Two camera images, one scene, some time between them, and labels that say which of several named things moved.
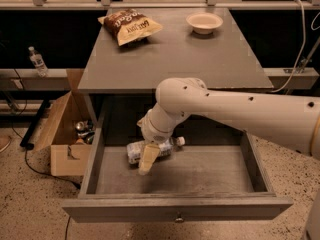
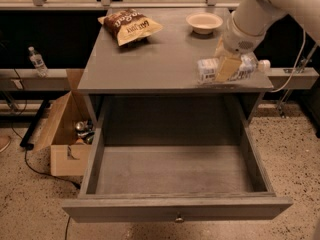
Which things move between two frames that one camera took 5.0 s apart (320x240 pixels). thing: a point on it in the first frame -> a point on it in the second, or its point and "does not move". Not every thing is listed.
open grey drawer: x=214 y=175 does not move
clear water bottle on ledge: x=38 y=62 does not move
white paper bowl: x=204 y=23 does not move
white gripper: x=154 y=135 -> x=238 y=40
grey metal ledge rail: x=29 y=79 does not move
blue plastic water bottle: x=166 y=149 -> x=208 y=68
